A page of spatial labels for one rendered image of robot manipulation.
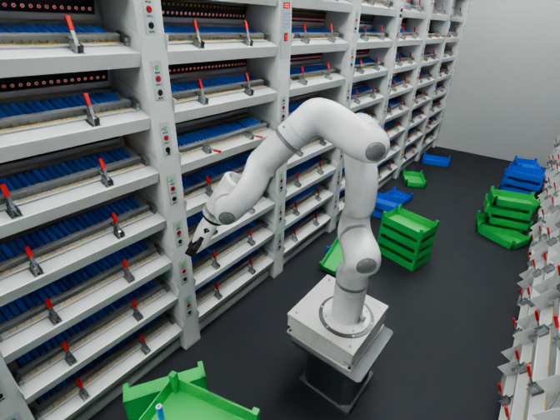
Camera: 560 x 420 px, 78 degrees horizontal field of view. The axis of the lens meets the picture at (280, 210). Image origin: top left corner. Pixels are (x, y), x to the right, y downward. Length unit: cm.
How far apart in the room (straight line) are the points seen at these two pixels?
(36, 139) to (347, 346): 118
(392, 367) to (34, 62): 178
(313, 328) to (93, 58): 116
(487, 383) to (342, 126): 144
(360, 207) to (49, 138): 90
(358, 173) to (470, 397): 121
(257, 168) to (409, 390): 125
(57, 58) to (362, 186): 90
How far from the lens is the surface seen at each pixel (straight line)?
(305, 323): 144
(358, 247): 114
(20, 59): 111
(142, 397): 154
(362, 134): 94
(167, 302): 164
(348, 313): 139
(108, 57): 120
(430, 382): 189
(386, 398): 177
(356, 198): 108
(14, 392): 147
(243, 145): 162
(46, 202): 122
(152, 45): 128
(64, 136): 116
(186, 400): 124
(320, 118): 96
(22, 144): 113
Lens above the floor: 142
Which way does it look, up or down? 28 degrees down
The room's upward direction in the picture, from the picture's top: 2 degrees clockwise
